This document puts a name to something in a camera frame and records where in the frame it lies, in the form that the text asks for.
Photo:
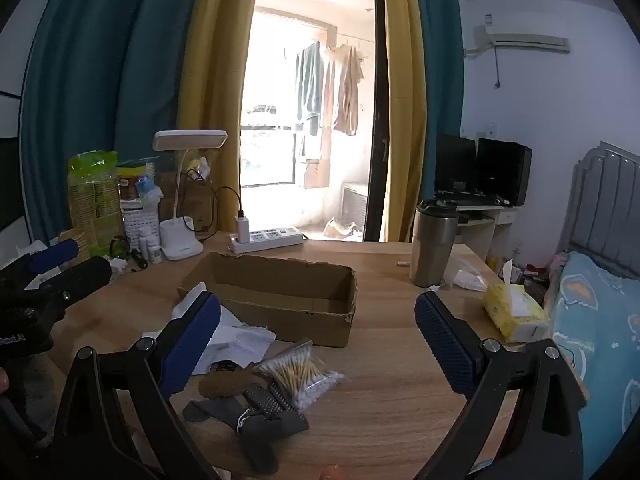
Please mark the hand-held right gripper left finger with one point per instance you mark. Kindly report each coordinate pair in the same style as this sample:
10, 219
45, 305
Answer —
192, 345

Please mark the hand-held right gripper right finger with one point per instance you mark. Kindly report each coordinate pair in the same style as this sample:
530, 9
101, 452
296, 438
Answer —
445, 347

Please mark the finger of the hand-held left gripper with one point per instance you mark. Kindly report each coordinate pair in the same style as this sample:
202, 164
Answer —
85, 276
55, 255

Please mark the white plastic bag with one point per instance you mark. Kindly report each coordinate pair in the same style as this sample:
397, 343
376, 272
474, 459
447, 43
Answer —
240, 340

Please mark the brown cardboard box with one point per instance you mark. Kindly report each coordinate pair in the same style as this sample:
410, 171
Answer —
280, 322

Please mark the round woven container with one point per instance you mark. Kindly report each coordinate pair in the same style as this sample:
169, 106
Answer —
75, 242

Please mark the green snack packet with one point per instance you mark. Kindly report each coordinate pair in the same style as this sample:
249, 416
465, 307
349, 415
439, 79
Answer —
95, 200

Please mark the grey grip-dot glove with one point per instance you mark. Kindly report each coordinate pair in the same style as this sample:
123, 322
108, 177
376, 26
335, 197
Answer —
270, 435
205, 412

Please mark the small white bottle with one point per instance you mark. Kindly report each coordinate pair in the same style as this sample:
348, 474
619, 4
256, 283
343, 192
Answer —
145, 242
155, 252

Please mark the clear plastic bag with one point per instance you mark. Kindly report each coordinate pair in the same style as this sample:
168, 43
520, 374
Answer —
467, 277

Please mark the yellow tissue pack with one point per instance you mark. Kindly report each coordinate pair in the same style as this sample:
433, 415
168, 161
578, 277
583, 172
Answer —
515, 315

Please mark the white perforated basket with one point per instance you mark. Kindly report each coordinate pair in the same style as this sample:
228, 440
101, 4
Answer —
142, 220

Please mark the white desk lamp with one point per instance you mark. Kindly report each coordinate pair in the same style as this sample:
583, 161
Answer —
182, 247

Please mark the steel tumbler with black lid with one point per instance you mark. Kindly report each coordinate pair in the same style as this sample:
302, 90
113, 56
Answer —
432, 250

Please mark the brown jar with yellow lid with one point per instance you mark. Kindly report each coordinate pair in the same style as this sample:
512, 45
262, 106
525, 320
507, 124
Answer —
130, 182

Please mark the blue white packet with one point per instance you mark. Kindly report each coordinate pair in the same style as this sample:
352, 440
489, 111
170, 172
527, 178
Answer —
147, 187

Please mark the bag of cotton swabs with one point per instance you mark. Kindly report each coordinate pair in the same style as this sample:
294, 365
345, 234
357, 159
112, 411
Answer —
300, 375

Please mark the white computer desk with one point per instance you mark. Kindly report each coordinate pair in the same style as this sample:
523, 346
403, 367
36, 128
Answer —
480, 230

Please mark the white charger plug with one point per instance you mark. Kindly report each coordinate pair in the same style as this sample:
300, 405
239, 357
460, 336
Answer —
242, 230

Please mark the brown paper bag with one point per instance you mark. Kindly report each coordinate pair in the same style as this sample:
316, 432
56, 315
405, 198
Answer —
197, 210

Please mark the white power strip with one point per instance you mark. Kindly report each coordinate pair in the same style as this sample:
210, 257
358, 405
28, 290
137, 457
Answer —
270, 240

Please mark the blue printed blanket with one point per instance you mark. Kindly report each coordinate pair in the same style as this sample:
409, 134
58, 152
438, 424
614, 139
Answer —
595, 320

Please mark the small yellow white plush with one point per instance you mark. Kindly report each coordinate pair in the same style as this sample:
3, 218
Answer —
202, 167

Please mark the white balcony appliance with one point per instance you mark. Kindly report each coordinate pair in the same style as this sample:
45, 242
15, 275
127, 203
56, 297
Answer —
355, 207

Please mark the black computer monitor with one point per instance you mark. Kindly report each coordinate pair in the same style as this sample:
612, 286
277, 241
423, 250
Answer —
502, 170
455, 162

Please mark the teal curtain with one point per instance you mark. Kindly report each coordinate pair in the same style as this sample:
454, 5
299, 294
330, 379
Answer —
445, 60
110, 70

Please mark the grey bed headboard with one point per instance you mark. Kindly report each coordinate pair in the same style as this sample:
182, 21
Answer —
600, 210

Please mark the yellow curtain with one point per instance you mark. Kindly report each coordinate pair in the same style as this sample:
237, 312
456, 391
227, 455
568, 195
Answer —
405, 110
215, 60

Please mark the hanging beige shirt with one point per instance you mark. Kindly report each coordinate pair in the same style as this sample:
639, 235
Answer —
345, 90

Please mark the hanging green shirt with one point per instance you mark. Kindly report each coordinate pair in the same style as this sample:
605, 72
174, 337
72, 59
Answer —
308, 85

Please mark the white air conditioner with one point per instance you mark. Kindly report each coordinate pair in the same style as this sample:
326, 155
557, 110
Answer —
525, 42

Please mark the black door frame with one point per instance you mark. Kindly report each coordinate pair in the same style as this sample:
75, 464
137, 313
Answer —
377, 110

